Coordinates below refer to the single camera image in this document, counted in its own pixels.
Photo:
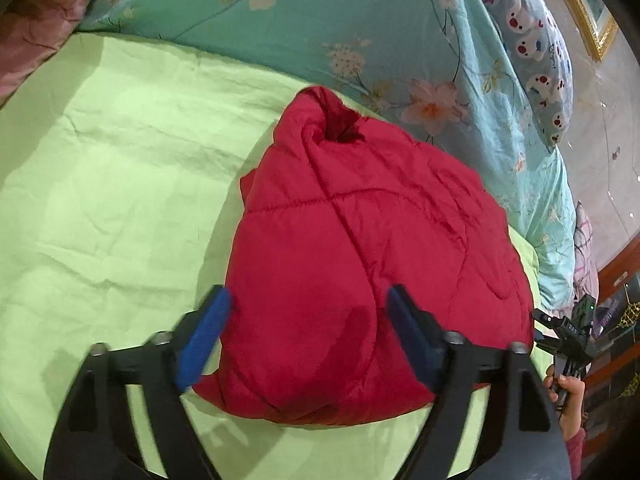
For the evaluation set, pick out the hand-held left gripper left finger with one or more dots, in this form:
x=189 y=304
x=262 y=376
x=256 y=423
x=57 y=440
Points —
x=210 y=330

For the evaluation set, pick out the pink plaid pillow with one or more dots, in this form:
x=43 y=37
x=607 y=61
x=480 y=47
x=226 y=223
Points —
x=585 y=255

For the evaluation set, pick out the gold framed picture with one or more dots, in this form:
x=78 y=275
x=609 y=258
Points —
x=587 y=20

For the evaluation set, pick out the teal floral quilt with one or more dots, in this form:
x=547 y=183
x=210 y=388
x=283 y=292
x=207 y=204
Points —
x=310 y=20

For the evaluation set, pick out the wooden cabinet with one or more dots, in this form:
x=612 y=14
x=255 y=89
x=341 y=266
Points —
x=615 y=385

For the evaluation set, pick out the person's right hand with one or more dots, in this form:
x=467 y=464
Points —
x=572 y=395

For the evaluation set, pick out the red puffer jacket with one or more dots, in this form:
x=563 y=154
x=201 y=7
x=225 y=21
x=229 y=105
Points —
x=360 y=270

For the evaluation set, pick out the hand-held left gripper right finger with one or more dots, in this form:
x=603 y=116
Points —
x=410 y=332

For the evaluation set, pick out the cartoon print pillow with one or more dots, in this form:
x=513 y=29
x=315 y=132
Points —
x=530 y=50

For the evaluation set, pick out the pink quilt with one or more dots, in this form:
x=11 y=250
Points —
x=40 y=20

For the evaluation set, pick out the light green bed sheet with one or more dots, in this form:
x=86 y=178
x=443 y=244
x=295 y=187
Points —
x=125 y=185

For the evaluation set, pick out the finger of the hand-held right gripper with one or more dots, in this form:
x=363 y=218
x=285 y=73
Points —
x=544 y=317
x=547 y=346

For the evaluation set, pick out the person's right forearm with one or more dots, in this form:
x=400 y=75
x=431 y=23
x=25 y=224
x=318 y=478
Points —
x=575 y=455

